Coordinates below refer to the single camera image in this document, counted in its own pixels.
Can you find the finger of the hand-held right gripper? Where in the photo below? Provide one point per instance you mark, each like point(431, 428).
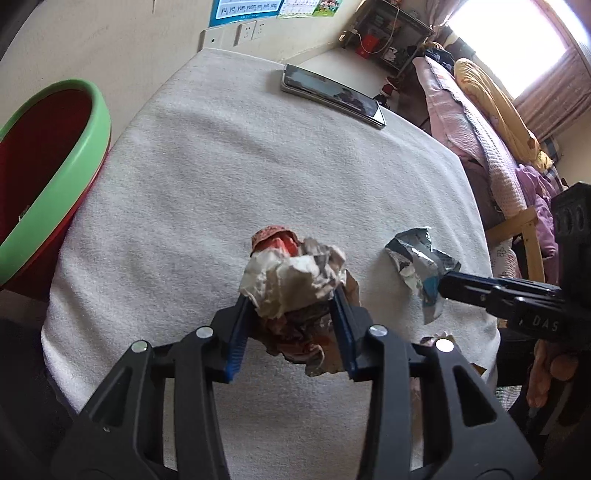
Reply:
point(475, 279)
point(466, 295)

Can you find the blank white wall plate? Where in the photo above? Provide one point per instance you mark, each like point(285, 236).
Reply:
point(227, 37)

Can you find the white wall plate with dot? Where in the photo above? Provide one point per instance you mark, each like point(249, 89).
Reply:
point(210, 40)

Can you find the brown curtain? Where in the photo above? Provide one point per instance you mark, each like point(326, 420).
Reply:
point(558, 92)

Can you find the red bin with green rim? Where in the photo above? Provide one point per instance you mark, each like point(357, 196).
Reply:
point(37, 138)

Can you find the dark storage shelf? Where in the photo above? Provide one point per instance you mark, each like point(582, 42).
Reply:
point(397, 27)

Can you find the silver and blue wrapper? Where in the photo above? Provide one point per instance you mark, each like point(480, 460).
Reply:
point(415, 263)

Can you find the white and red wrapper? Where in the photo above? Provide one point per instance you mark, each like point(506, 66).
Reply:
point(286, 277)

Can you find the blue wall poster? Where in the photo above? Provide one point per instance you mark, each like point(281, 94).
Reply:
point(244, 11)

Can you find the person's right hand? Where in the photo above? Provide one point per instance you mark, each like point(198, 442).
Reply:
point(561, 369)

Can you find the white wall socket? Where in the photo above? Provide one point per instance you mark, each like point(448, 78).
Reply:
point(244, 33)
point(259, 28)

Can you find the yellow blanket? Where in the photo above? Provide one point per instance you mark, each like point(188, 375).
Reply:
point(498, 106)

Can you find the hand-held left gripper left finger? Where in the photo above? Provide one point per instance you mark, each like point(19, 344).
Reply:
point(238, 332)

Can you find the wooden bed frame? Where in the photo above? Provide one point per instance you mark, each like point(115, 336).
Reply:
point(512, 226)

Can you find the red bag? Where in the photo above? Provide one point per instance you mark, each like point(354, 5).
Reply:
point(368, 45)

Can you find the white towel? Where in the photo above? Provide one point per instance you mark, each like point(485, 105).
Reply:
point(231, 161)

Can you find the person's leg in black pants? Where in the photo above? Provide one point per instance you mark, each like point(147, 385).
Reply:
point(27, 397)

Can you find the green bordered wall poster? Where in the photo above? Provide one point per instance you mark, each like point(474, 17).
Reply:
point(309, 7)

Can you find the bright window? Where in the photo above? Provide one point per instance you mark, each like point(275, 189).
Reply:
point(508, 37)

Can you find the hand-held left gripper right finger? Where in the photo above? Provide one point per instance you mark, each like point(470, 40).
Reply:
point(344, 332)

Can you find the purple cloth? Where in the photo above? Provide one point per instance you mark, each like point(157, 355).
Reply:
point(540, 203)

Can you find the smartphone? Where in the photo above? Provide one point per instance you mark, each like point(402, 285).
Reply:
point(323, 90)

